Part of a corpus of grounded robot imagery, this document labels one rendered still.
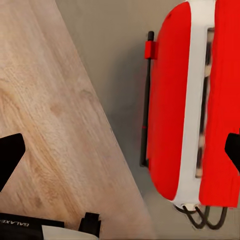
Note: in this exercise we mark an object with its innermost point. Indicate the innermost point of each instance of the radio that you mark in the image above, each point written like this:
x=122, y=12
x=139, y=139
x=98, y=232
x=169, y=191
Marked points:
x=192, y=106

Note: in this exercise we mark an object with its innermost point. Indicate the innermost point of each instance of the coffee table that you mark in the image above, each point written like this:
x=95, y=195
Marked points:
x=110, y=37

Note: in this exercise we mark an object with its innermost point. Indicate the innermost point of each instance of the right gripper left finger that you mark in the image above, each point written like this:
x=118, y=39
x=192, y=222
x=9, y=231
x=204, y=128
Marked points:
x=12, y=149

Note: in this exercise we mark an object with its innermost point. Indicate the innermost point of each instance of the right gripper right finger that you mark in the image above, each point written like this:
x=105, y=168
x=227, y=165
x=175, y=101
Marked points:
x=232, y=148

